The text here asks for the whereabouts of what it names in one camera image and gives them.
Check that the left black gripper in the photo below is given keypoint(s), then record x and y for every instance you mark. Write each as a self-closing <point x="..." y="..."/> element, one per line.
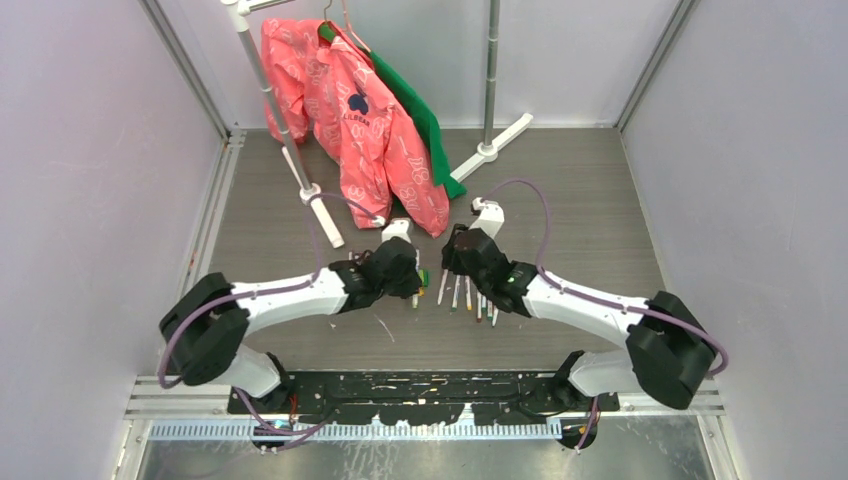
<point x="411" y="285"/>

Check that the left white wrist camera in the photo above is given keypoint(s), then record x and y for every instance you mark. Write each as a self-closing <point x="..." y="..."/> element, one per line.
<point x="397" y="228"/>

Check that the green garment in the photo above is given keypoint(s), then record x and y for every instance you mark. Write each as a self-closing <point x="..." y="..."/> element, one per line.
<point x="424" y="120"/>

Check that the white ribbed cable duct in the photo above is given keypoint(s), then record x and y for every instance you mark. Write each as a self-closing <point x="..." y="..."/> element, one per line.
<point x="245" y="429"/>

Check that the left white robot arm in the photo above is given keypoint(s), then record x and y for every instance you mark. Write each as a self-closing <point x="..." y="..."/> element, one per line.
<point x="204" y="331"/>

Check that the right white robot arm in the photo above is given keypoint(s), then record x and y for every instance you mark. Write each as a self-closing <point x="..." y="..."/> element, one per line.
<point x="661" y="348"/>

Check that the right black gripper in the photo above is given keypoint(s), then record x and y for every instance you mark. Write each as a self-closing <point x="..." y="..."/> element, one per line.
<point x="451" y="258"/>

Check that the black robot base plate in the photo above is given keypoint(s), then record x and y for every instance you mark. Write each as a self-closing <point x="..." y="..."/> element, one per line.
<point x="415" y="398"/>

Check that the pink patterned jacket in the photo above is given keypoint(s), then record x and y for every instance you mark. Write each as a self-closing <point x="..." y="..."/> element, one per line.
<point x="325" y="87"/>

